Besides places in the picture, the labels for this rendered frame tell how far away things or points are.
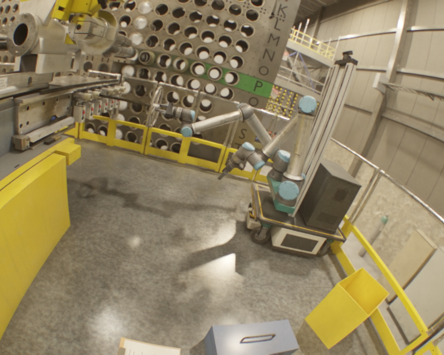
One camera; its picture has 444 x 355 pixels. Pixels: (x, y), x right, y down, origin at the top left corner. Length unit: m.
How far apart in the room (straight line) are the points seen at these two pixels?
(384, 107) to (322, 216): 7.66
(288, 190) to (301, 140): 0.36
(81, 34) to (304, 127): 1.70
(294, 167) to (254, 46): 2.65
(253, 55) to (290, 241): 2.89
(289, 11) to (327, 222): 3.33
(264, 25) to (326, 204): 2.97
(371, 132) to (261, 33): 6.37
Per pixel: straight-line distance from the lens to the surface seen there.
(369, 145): 9.27
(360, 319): 1.50
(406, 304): 1.98
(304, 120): 1.53
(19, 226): 1.34
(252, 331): 1.28
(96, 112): 2.49
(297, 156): 1.56
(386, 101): 9.39
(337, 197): 2.01
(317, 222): 2.08
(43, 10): 1.85
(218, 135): 3.89
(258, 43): 3.88
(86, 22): 1.80
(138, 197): 2.25
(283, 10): 4.13
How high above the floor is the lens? 1.24
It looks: 24 degrees down
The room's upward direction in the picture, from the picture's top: 18 degrees clockwise
